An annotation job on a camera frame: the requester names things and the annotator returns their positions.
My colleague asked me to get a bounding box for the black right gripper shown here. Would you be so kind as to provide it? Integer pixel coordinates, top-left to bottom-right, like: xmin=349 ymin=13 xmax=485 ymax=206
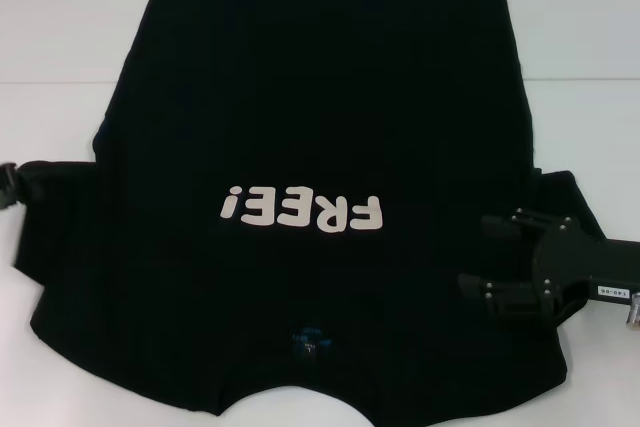
xmin=456 ymin=205 xmax=640 ymax=319

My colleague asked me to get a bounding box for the black shirt with FREE print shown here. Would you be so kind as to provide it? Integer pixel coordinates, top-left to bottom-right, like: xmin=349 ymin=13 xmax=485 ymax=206
xmin=12 ymin=0 xmax=607 ymax=406

